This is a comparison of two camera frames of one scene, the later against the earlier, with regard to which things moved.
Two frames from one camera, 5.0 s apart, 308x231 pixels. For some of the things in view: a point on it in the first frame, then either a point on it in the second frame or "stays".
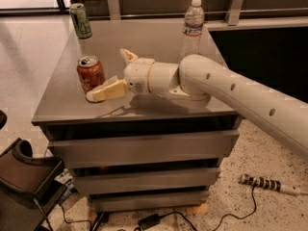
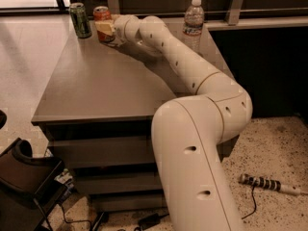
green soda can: (80, 19) stays
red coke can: (90, 72) → (103, 13)
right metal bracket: (235, 7) stays
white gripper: (137, 75) → (120, 25)
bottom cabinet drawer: (149, 201) stays
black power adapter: (149, 221) stays
